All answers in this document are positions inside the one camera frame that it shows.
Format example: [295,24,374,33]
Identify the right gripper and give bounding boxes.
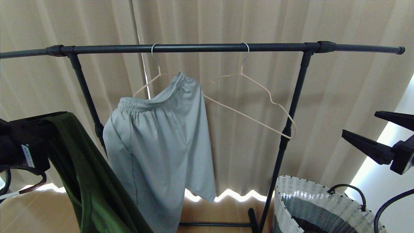
[342,111,414,175]

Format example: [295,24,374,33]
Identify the pale grey shorts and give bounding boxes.
[103,72,216,233]

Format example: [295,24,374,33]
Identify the white laundry basket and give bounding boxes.
[273,175,387,233]

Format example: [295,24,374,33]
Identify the pink clothes hanger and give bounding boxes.
[201,43,297,139]
[133,44,181,97]

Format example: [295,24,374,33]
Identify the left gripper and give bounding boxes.
[0,118,51,172]

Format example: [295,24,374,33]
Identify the black clothes rack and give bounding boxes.
[0,41,405,233]

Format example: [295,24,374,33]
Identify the green garment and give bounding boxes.
[45,112,145,233]

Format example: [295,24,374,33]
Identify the beige curtain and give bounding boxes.
[0,0,414,198]

